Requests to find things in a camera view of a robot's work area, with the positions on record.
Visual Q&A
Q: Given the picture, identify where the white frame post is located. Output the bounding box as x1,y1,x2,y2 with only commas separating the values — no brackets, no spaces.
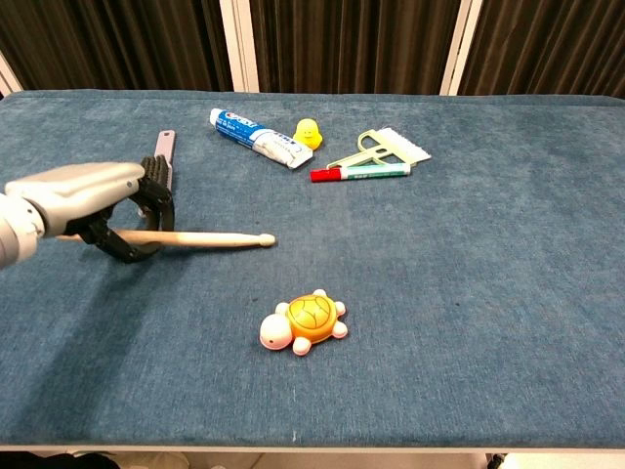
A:
218,0,261,95
438,0,483,97
0,50,24,98

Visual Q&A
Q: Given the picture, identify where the wooden drumstick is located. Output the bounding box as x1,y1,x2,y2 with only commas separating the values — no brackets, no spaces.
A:
55,230,277,250

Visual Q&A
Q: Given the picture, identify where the blue cloth table mat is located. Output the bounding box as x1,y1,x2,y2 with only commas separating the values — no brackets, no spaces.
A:
0,89,625,448

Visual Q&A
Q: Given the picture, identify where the black curtain panel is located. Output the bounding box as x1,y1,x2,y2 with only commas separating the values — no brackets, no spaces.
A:
457,0,625,100
0,0,233,95
248,0,461,97

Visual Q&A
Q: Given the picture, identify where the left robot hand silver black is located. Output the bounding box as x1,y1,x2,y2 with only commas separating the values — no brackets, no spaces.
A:
4,155,176,265

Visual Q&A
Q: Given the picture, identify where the red-capped whiteboard marker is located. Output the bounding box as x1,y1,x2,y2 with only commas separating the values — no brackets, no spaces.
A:
310,162,413,184

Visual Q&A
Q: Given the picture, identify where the blue white toothpaste tube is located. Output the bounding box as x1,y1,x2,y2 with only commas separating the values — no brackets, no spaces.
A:
208,107,315,171

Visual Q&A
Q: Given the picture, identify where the orange pink turtle toy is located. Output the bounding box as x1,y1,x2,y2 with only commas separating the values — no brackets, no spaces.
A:
257,287,350,358

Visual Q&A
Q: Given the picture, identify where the grey black hairbrush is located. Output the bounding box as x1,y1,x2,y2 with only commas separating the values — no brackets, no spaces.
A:
138,128,178,219

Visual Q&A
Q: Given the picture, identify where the yellow rubber duck toy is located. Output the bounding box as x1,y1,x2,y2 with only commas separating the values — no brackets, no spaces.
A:
292,118,325,151

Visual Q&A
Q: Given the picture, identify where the green white-bristle hand brush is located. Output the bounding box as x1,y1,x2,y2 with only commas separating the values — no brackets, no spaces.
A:
325,127,433,173

